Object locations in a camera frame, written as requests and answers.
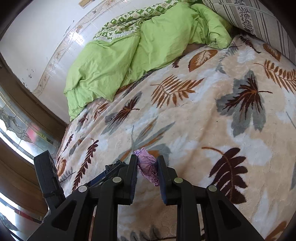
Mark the leaf pattern bed blanket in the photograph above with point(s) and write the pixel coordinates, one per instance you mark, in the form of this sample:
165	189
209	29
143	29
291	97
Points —
223	118

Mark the stained glass door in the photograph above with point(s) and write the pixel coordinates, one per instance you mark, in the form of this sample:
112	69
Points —
22	135

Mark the green quilt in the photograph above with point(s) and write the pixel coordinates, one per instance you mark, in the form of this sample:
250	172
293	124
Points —
136	42

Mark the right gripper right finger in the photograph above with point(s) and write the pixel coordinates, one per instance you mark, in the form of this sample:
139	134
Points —
166	176

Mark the black plastic bag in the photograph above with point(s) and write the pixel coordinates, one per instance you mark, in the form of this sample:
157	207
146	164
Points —
114	168

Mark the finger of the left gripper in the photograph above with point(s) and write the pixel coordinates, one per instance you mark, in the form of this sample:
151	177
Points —
98	178

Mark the striped floral pillow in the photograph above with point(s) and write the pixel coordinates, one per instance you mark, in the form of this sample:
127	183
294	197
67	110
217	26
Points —
258	20

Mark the purple plastic bag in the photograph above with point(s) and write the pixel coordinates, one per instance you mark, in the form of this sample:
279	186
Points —
147	165

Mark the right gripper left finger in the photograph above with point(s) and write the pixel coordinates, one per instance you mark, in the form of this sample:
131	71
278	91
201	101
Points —
128	174

